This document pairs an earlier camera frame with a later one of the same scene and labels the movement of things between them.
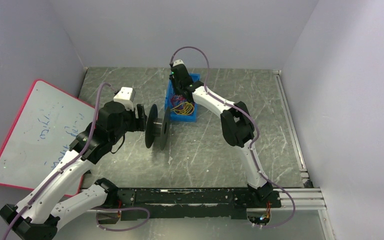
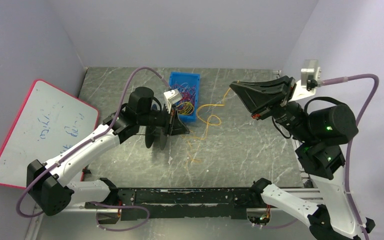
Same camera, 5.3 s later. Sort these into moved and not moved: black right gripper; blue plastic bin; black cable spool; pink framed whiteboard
Moved: black right gripper
Not moved: black cable spool; pink framed whiteboard; blue plastic bin
